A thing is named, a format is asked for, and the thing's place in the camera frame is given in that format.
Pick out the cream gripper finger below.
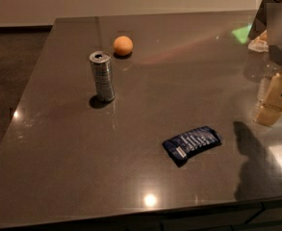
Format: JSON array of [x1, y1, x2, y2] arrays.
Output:
[[254, 72, 282, 126]]

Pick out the silver redbull can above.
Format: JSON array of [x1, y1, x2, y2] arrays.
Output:
[[89, 51, 115, 102]]

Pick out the orange fruit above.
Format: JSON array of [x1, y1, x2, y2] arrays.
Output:
[[113, 36, 133, 56]]

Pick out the dark box stand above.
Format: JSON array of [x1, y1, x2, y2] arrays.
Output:
[[248, 0, 274, 39]]

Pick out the blue snack packet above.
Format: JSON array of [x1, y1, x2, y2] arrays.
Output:
[[162, 126, 222, 167]]

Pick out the clear plastic bag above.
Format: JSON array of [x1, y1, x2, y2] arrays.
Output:
[[248, 31, 269, 53]]

